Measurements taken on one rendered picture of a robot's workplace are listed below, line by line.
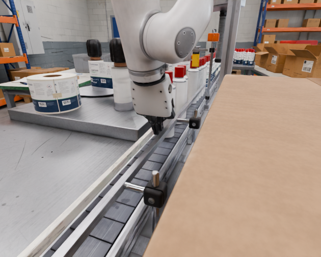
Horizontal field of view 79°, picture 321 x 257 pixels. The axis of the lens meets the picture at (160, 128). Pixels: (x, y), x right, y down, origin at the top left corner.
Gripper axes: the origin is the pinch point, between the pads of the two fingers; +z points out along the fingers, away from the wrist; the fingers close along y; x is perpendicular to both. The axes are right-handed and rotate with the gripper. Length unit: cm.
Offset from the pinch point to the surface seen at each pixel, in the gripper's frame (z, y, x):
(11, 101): 56, 182, -61
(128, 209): -1.8, -3.3, 24.2
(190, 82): 11.9, 0.7, -44.5
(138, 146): 1.5, 3.2, 6.9
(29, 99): 158, 373, -186
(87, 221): -12.9, -3.9, 30.9
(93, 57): 5, 59, -53
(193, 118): -1.0, -9.3, -4.1
